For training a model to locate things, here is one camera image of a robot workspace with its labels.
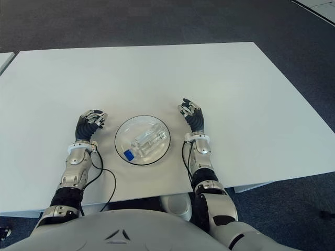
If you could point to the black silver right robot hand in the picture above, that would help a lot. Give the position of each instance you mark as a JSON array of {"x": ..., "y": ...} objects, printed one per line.
[{"x": 195, "y": 120}]

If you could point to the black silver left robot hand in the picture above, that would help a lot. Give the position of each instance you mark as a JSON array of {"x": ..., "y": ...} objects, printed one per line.
[{"x": 83, "y": 128}]

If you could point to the clear blue-capped water bottle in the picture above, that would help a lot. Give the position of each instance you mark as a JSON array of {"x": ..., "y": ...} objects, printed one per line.
[{"x": 146, "y": 143}]

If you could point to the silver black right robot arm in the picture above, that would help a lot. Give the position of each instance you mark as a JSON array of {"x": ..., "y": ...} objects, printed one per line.
[{"x": 202, "y": 159}]

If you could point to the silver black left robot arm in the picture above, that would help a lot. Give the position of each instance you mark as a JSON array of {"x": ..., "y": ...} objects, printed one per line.
[{"x": 76, "y": 162}]

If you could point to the white plate with black rim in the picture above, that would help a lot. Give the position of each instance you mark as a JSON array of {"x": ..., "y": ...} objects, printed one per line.
[{"x": 125, "y": 130}]

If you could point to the white rounded robot leg cover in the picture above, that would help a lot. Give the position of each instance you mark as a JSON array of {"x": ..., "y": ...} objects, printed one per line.
[{"x": 178, "y": 205}]

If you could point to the grey robot torso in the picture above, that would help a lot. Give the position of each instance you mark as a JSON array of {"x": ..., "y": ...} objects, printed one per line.
[{"x": 131, "y": 231}]

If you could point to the black caster wheel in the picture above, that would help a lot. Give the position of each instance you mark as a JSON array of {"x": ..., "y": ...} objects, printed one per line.
[{"x": 5, "y": 232}]

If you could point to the white panel with black edge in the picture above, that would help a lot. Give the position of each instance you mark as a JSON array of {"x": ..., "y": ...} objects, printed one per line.
[{"x": 319, "y": 8}]

